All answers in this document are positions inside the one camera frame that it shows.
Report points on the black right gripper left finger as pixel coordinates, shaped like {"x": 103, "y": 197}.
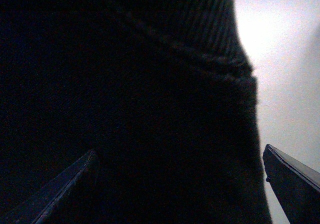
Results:
{"x": 66, "y": 199}

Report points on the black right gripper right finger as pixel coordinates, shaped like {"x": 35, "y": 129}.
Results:
{"x": 296, "y": 186}

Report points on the black plain t-shirt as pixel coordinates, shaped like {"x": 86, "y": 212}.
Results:
{"x": 161, "y": 89}

